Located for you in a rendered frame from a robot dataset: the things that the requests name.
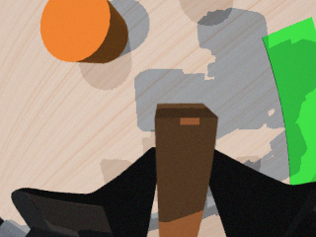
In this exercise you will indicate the brown bar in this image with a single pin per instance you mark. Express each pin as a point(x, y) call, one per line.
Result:
point(184, 141)

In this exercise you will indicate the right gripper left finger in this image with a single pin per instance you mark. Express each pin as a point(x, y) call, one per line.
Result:
point(120, 208)

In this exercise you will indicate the orange cylinder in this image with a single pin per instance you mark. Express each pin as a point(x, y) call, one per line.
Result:
point(88, 31)

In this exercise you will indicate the green rectangle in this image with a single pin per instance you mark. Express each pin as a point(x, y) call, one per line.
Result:
point(292, 54)

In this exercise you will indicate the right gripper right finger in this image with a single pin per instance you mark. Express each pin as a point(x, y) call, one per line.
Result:
point(251, 204)

